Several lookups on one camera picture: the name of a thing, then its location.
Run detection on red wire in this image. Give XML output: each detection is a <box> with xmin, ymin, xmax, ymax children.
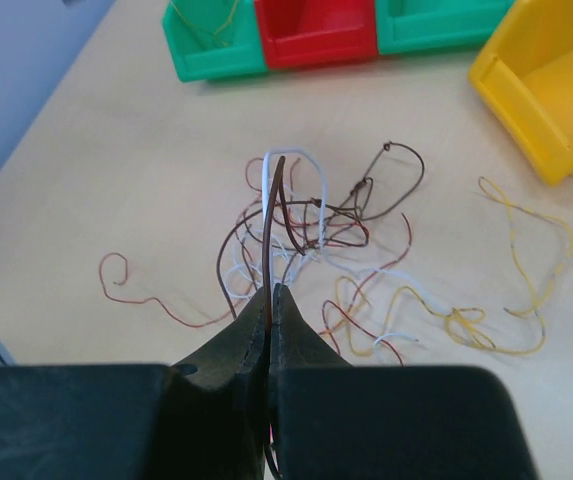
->
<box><xmin>318</xmin><ymin>299</ymin><xmax>405</xmax><ymax>366</ymax></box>

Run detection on right green bin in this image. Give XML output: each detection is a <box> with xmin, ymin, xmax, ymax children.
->
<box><xmin>374</xmin><ymin>0</ymin><xmax>512</xmax><ymax>55</ymax></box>

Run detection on left green bin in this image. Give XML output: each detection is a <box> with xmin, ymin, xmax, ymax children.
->
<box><xmin>162</xmin><ymin>0</ymin><xmax>268</xmax><ymax>83</ymax></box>

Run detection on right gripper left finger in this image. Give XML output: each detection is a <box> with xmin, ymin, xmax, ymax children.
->
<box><xmin>0</xmin><ymin>296</ymin><xmax>266</xmax><ymax>479</ymax></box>

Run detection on brown wire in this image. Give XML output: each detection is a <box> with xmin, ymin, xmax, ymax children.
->
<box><xmin>261</xmin><ymin>155</ymin><xmax>307</xmax><ymax>331</ymax></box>

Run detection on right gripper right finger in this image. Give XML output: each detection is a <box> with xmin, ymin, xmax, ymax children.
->
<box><xmin>269</xmin><ymin>285</ymin><xmax>539</xmax><ymax>479</ymax></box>

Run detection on yellow bin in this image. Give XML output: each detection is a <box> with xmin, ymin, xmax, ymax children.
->
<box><xmin>468</xmin><ymin>1</ymin><xmax>573</xmax><ymax>185</ymax></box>

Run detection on green bin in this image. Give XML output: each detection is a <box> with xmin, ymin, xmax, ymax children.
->
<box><xmin>374</xmin><ymin>0</ymin><xmax>512</xmax><ymax>55</ymax></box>
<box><xmin>162</xmin><ymin>0</ymin><xmax>268</xmax><ymax>83</ymax></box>

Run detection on wire bundle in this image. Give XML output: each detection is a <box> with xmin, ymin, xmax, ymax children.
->
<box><xmin>99</xmin><ymin>141</ymin><xmax>426</xmax><ymax>331</ymax></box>

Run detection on red bin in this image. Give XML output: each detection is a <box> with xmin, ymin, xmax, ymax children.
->
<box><xmin>254</xmin><ymin>0</ymin><xmax>377</xmax><ymax>70</ymax></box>

